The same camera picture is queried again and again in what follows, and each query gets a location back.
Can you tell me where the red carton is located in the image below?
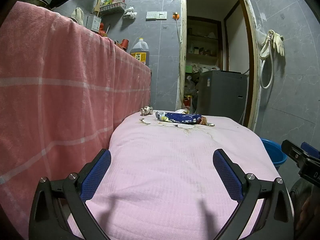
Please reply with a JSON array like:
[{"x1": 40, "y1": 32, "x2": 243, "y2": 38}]
[{"x1": 199, "y1": 116, "x2": 215, "y2": 127}]

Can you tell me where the wooden shelf unit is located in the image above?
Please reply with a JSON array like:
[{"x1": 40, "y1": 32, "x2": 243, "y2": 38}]
[{"x1": 186, "y1": 16, "x2": 223, "y2": 68}]

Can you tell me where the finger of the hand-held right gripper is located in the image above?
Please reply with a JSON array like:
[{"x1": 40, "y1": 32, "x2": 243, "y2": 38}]
[
  {"x1": 301, "y1": 142, "x2": 320, "y2": 158},
  {"x1": 281, "y1": 140, "x2": 304, "y2": 164}
]

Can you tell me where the wooden door frame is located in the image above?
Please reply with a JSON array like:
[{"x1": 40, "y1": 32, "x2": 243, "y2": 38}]
[{"x1": 178, "y1": 0, "x2": 261, "y2": 132}]

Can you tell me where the white crumpled plastic bag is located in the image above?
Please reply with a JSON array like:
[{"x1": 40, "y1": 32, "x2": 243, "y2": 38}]
[{"x1": 123, "y1": 6, "x2": 138, "y2": 19}]

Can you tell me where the pink floral blanket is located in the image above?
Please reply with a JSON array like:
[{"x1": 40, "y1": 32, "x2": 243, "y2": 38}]
[{"x1": 67, "y1": 109, "x2": 293, "y2": 240}]

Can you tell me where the blue plastic bucket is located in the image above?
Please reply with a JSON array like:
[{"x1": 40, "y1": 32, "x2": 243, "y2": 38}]
[{"x1": 259, "y1": 137, "x2": 288, "y2": 172}]

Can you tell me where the red and white plastic bag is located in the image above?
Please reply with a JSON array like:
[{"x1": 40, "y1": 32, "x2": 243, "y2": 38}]
[{"x1": 183, "y1": 95, "x2": 194, "y2": 113}]

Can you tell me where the beige rag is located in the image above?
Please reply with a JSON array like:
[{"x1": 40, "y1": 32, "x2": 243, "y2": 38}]
[{"x1": 71, "y1": 7, "x2": 84, "y2": 26}]

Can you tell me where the blue snack packet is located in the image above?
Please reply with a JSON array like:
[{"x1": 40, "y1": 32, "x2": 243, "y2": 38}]
[{"x1": 155, "y1": 111, "x2": 203, "y2": 125}]

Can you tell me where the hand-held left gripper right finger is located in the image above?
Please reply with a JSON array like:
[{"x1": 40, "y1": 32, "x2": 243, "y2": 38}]
[{"x1": 212, "y1": 149, "x2": 295, "y2": 240}]

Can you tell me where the white hose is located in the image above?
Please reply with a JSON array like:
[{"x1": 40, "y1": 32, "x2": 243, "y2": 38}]
[{"x1": 259, "y1": 52, "x2": 274, "y2": 89}]

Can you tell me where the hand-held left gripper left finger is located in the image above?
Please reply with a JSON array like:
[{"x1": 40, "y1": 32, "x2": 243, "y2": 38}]
[{"x1": 29, "y1": 149, "x2": 112, "y2": 240}]

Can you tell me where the clear plastic bag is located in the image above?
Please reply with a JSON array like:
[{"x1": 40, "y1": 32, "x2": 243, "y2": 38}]
[
  {"x1": 184, "y1": 75, "x2": 200, "y2": 97},
  {"x1": 255, "y1": 21, "x2": 266, "y2": 44}
]

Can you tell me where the cooking oil bottle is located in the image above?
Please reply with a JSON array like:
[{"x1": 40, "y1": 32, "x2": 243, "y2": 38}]
[{"x1": 130, "y1": 38, "x2": 149, "y2": 66}]

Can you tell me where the white power cable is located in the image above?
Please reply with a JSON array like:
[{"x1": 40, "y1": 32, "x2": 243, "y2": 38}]
[{"x1": 176, "y1": 19, "x2": 181, "y2": 58}]

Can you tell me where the grey cloth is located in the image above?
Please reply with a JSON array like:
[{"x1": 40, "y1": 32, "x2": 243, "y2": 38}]
[{"x1": 289, "y1": 179, "x2": 314, "y2": 240}]

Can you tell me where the grey washing machine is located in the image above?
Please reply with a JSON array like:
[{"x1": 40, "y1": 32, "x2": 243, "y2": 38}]
[{"x1": 196, "y1": 69, "x2": 248, "y2": 126}]

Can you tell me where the pink checked cloth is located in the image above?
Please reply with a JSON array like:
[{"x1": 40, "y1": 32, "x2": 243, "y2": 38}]
[{"x1": 0, "y1": 1, "x2": 152, "y2": 240}]

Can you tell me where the cream rubber glove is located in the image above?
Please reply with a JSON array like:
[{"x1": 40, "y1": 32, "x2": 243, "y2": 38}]
[
  {"x1": 260, "y1": 31, "x2": 273, "y2": 58},
  {"x1": 271, "y1": 30, "x2": 285, "y2": 57}
]

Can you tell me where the white wall shelf rack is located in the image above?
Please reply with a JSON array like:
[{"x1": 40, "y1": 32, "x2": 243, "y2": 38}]
[{"x1": 99, "y1": 2, "x2": 127, "y2": 16}]

